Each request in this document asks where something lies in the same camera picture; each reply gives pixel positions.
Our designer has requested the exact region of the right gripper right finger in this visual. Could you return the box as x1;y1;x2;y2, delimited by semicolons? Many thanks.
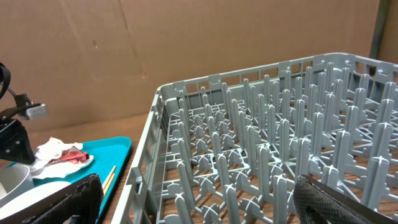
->
294;175;397;224

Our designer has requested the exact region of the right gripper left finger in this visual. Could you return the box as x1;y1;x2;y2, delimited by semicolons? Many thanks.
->
0;173;104;224

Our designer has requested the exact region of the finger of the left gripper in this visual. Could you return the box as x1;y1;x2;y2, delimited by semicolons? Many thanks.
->
1;119;35;164

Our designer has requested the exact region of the white napkin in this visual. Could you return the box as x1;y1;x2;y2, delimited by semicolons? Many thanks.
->
29;137;95;180

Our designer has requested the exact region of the red foil wrapper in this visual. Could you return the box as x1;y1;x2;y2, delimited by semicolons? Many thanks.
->
48;147;90;165

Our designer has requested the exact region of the grey dishwasher rack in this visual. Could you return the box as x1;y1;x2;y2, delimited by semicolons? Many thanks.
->
112;53;397;223

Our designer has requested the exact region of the right wooden chopstick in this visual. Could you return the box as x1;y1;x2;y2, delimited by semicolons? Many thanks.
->
103;173;115;195

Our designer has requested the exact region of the wooden chopstick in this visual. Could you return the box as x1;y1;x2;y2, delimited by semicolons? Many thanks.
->
102;165;116;189
103;173;115;195

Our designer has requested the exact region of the white paper cup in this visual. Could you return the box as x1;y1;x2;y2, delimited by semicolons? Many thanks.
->
1;165;34;207

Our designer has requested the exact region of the left wooden chopstick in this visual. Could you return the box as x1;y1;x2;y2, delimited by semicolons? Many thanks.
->
102;165;116;189

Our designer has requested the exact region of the teal serving tray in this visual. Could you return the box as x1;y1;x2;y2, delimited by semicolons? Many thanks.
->
32;137;132;220

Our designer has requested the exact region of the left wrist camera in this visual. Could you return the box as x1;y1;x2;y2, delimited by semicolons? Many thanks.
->
25;104;48;120

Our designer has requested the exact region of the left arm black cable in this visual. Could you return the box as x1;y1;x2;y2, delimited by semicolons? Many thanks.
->
0;62;34;121

